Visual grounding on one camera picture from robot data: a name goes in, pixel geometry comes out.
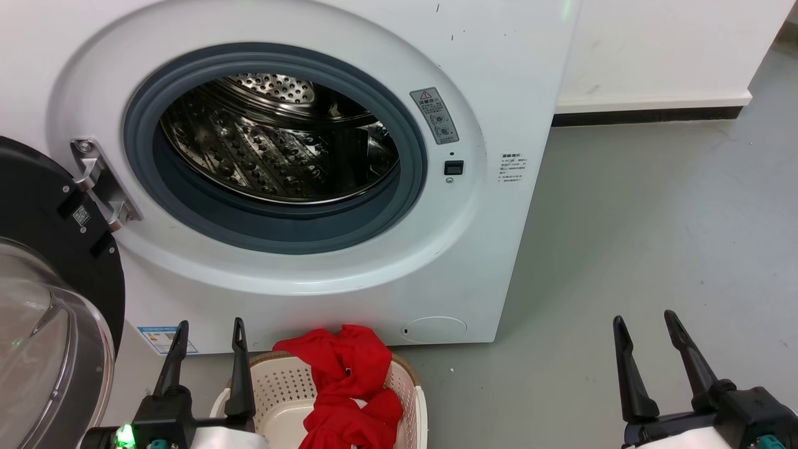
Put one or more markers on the cream perforated laundry basket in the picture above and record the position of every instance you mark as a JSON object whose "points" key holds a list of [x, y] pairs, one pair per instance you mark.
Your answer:
{"points": [[280, 399]]}

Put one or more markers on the QR code sticker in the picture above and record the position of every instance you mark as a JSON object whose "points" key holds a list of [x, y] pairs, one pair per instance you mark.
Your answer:
{"points": [[81, 216]]}

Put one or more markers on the grey rubber door gasket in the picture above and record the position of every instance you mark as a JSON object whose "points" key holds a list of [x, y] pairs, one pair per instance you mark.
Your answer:
{"points": [[249, 224]]}

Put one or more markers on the black wall baseboard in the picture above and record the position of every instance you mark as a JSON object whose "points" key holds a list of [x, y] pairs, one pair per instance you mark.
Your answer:
{"points": [[648, 116]]}

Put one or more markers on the grey warning sticker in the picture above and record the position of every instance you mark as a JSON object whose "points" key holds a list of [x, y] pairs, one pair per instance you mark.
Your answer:
{"points": [[434, 115]]}

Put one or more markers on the teal connector on left arm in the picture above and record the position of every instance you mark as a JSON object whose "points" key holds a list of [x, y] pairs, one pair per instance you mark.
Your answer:
{"points": [[159, 444]]}

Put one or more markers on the black washer door with glass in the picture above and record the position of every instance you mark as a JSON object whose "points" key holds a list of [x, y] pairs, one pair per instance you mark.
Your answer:
{"points": [[31, 193]]}

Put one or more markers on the stainless steel washing machine drum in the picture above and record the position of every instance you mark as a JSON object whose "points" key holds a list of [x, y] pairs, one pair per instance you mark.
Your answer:
{"points": [[274, 149]]}

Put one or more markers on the blue energy label sticker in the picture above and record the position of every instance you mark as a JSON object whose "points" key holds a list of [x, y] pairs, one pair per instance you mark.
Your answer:
{"points": [[159, 340]]}

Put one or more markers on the metal door hinge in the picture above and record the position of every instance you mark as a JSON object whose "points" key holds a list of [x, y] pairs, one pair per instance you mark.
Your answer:
{"points": [[103, 184]]}

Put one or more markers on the teal connector on right arm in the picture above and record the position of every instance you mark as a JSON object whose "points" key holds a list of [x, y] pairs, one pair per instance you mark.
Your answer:
{"points": [[771, 443]]}

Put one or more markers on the red and white garment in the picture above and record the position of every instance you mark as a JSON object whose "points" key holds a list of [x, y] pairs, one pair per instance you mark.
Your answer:
{"points": [[349, 386]]}

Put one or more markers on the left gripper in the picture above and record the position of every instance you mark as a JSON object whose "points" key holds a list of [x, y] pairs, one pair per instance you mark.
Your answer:
{"points": [[168, 418]]}

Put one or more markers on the small printed text sticker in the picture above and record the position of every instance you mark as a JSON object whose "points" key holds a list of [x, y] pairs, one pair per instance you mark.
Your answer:
{"points": [[512, 168]]}

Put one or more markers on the round white filter cover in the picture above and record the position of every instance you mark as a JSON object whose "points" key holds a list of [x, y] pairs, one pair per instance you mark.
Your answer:
{"points": [[434, 330]]}

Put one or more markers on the white front-load washing machine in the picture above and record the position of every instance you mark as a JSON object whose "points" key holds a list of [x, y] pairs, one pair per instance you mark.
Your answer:
{"points": [[499, 249]]}

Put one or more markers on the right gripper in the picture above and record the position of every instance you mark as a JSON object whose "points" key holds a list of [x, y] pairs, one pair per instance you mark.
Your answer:
{"points": [[748, 418]]}

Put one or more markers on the black door latch slot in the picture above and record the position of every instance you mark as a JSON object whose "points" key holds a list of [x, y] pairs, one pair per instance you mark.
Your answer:
{"points": [[454, 168]]}

